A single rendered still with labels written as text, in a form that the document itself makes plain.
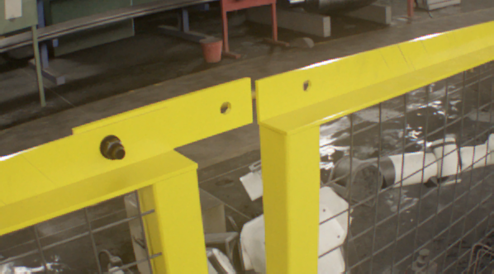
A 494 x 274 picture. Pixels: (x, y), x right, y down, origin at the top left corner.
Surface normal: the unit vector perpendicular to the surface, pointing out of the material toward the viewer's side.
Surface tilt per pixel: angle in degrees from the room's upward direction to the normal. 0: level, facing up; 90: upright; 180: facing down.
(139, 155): 90
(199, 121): 90
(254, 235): 54
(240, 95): 90
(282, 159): 90
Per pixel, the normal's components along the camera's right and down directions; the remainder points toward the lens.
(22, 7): 0.61, 0.26
